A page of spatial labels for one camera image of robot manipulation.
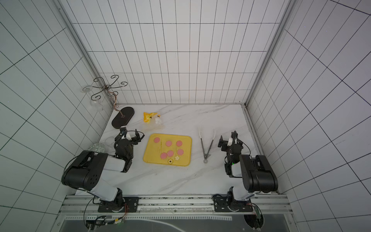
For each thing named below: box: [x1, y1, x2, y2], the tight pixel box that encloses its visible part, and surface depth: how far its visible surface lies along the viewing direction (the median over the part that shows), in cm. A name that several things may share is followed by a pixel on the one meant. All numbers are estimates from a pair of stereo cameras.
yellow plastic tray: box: [142, 133, 192, 167], surface depth 95 cm
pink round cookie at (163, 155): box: [160, 152, 168, 160], surface depth 92 cm
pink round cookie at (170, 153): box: [167, 149, 174, 158], surface depth 94 cm
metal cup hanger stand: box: [90, 74, 135, 130], surface depth 109 cm
